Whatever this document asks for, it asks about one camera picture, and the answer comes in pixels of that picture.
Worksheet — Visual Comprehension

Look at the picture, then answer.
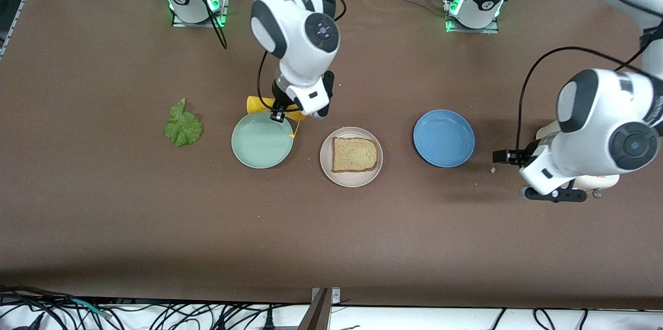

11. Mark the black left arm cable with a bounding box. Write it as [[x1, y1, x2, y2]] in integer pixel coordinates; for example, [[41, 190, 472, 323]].
[[515, 46, 648, 152]]

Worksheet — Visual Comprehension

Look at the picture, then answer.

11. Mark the tangled black cable bundle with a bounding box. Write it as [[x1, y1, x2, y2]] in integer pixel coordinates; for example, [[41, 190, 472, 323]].
[[0, 284, 311, 330]]

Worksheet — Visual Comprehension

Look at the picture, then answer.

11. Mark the yellow mustard squeeze bottle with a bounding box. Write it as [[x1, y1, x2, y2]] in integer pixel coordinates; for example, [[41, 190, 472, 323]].
[[246, 95, 307, 140]]

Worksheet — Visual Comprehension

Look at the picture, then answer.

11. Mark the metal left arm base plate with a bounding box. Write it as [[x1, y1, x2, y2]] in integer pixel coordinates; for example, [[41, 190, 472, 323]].
[[444, 0, 500, 34]]

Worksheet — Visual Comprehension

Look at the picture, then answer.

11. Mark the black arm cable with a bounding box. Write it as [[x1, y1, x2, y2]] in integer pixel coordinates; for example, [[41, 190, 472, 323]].
[[515, 46, 648, 152], [197, 0, 345, 113]]

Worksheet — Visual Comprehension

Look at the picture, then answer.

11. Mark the brown bread slice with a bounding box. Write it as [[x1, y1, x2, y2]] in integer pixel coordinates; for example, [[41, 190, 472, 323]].
[[331, 137, 379, 174]]

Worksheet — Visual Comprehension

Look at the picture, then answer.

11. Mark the white toaster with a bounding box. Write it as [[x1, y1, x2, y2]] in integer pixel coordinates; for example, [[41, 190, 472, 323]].
[[536, 122, 621, 200]]

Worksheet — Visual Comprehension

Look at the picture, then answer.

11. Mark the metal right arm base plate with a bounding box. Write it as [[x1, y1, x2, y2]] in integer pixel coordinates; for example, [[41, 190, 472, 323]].
[[172, 0, 227, 28]]

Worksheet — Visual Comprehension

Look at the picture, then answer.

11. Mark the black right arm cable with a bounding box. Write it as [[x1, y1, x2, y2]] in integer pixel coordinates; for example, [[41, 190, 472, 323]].
[[197, 0, 345, 113]]

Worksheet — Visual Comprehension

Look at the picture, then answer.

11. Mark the green lettuce leaf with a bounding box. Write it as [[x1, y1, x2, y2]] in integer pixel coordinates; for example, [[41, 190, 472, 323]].
[[163, 98, 204, 148]]

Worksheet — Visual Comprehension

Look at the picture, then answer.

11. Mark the thin black floor cable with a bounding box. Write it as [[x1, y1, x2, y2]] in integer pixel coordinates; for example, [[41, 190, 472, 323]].
[[487, 308, 507, 330]]

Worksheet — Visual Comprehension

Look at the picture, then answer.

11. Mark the beige round plate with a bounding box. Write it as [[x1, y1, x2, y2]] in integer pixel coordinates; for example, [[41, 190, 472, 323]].
[[320, 126, 384, 188]]

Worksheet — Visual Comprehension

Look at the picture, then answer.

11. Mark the teal cable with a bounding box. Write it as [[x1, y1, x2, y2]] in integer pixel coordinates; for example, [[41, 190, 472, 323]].
[[70, 297, 112, 319]]

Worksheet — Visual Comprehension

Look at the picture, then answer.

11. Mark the blue round plate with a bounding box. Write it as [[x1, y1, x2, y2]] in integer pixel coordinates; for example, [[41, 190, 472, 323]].
[[413, 109, 475, 168]]

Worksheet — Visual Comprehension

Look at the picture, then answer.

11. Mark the green round plate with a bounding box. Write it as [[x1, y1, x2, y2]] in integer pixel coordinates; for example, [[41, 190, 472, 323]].
[[231, 110, 294, 169]]

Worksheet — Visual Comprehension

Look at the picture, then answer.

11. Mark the metal table edge bracket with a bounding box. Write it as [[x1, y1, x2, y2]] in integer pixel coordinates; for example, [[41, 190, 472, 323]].
[[297, 287, 341, 330]]

